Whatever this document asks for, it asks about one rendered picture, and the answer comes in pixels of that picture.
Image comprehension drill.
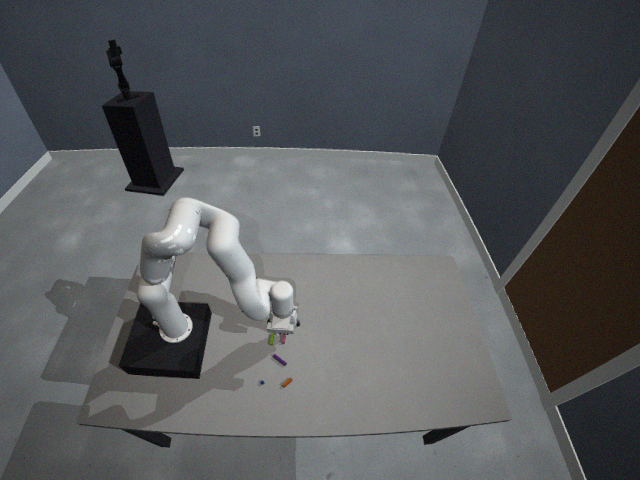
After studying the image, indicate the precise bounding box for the purple rod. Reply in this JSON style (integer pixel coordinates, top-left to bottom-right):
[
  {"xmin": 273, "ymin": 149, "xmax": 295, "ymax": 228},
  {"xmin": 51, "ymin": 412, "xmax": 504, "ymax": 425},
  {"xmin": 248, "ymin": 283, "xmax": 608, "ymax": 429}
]
[{"xmin": 273, "ymin": 354, "xmax": 286, "ymax": 366}]

